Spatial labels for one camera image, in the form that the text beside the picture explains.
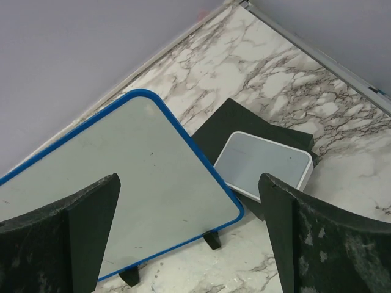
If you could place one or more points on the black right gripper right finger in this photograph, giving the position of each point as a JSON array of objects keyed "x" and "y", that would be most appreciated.
[{"x": 319, "y": 247}]

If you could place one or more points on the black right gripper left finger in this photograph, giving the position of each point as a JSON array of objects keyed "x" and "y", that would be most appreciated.
[{"x": 60, "y": 247}]

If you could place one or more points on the blue framed whiteboard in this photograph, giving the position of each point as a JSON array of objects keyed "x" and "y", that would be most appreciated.
[{"x": 170, "y": 193}]

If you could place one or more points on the black whiteboard stand foot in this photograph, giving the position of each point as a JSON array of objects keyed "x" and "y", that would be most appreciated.
[
  {"x": 130, "y": 276},
  {"x": 212, "y": 239}
]

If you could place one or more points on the white plastic box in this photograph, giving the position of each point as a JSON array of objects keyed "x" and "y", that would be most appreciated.
[{"x": 245, "y": 157}]

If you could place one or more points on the black foam block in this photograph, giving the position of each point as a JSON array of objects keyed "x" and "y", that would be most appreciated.
[{"x": 231, "y": 117}]

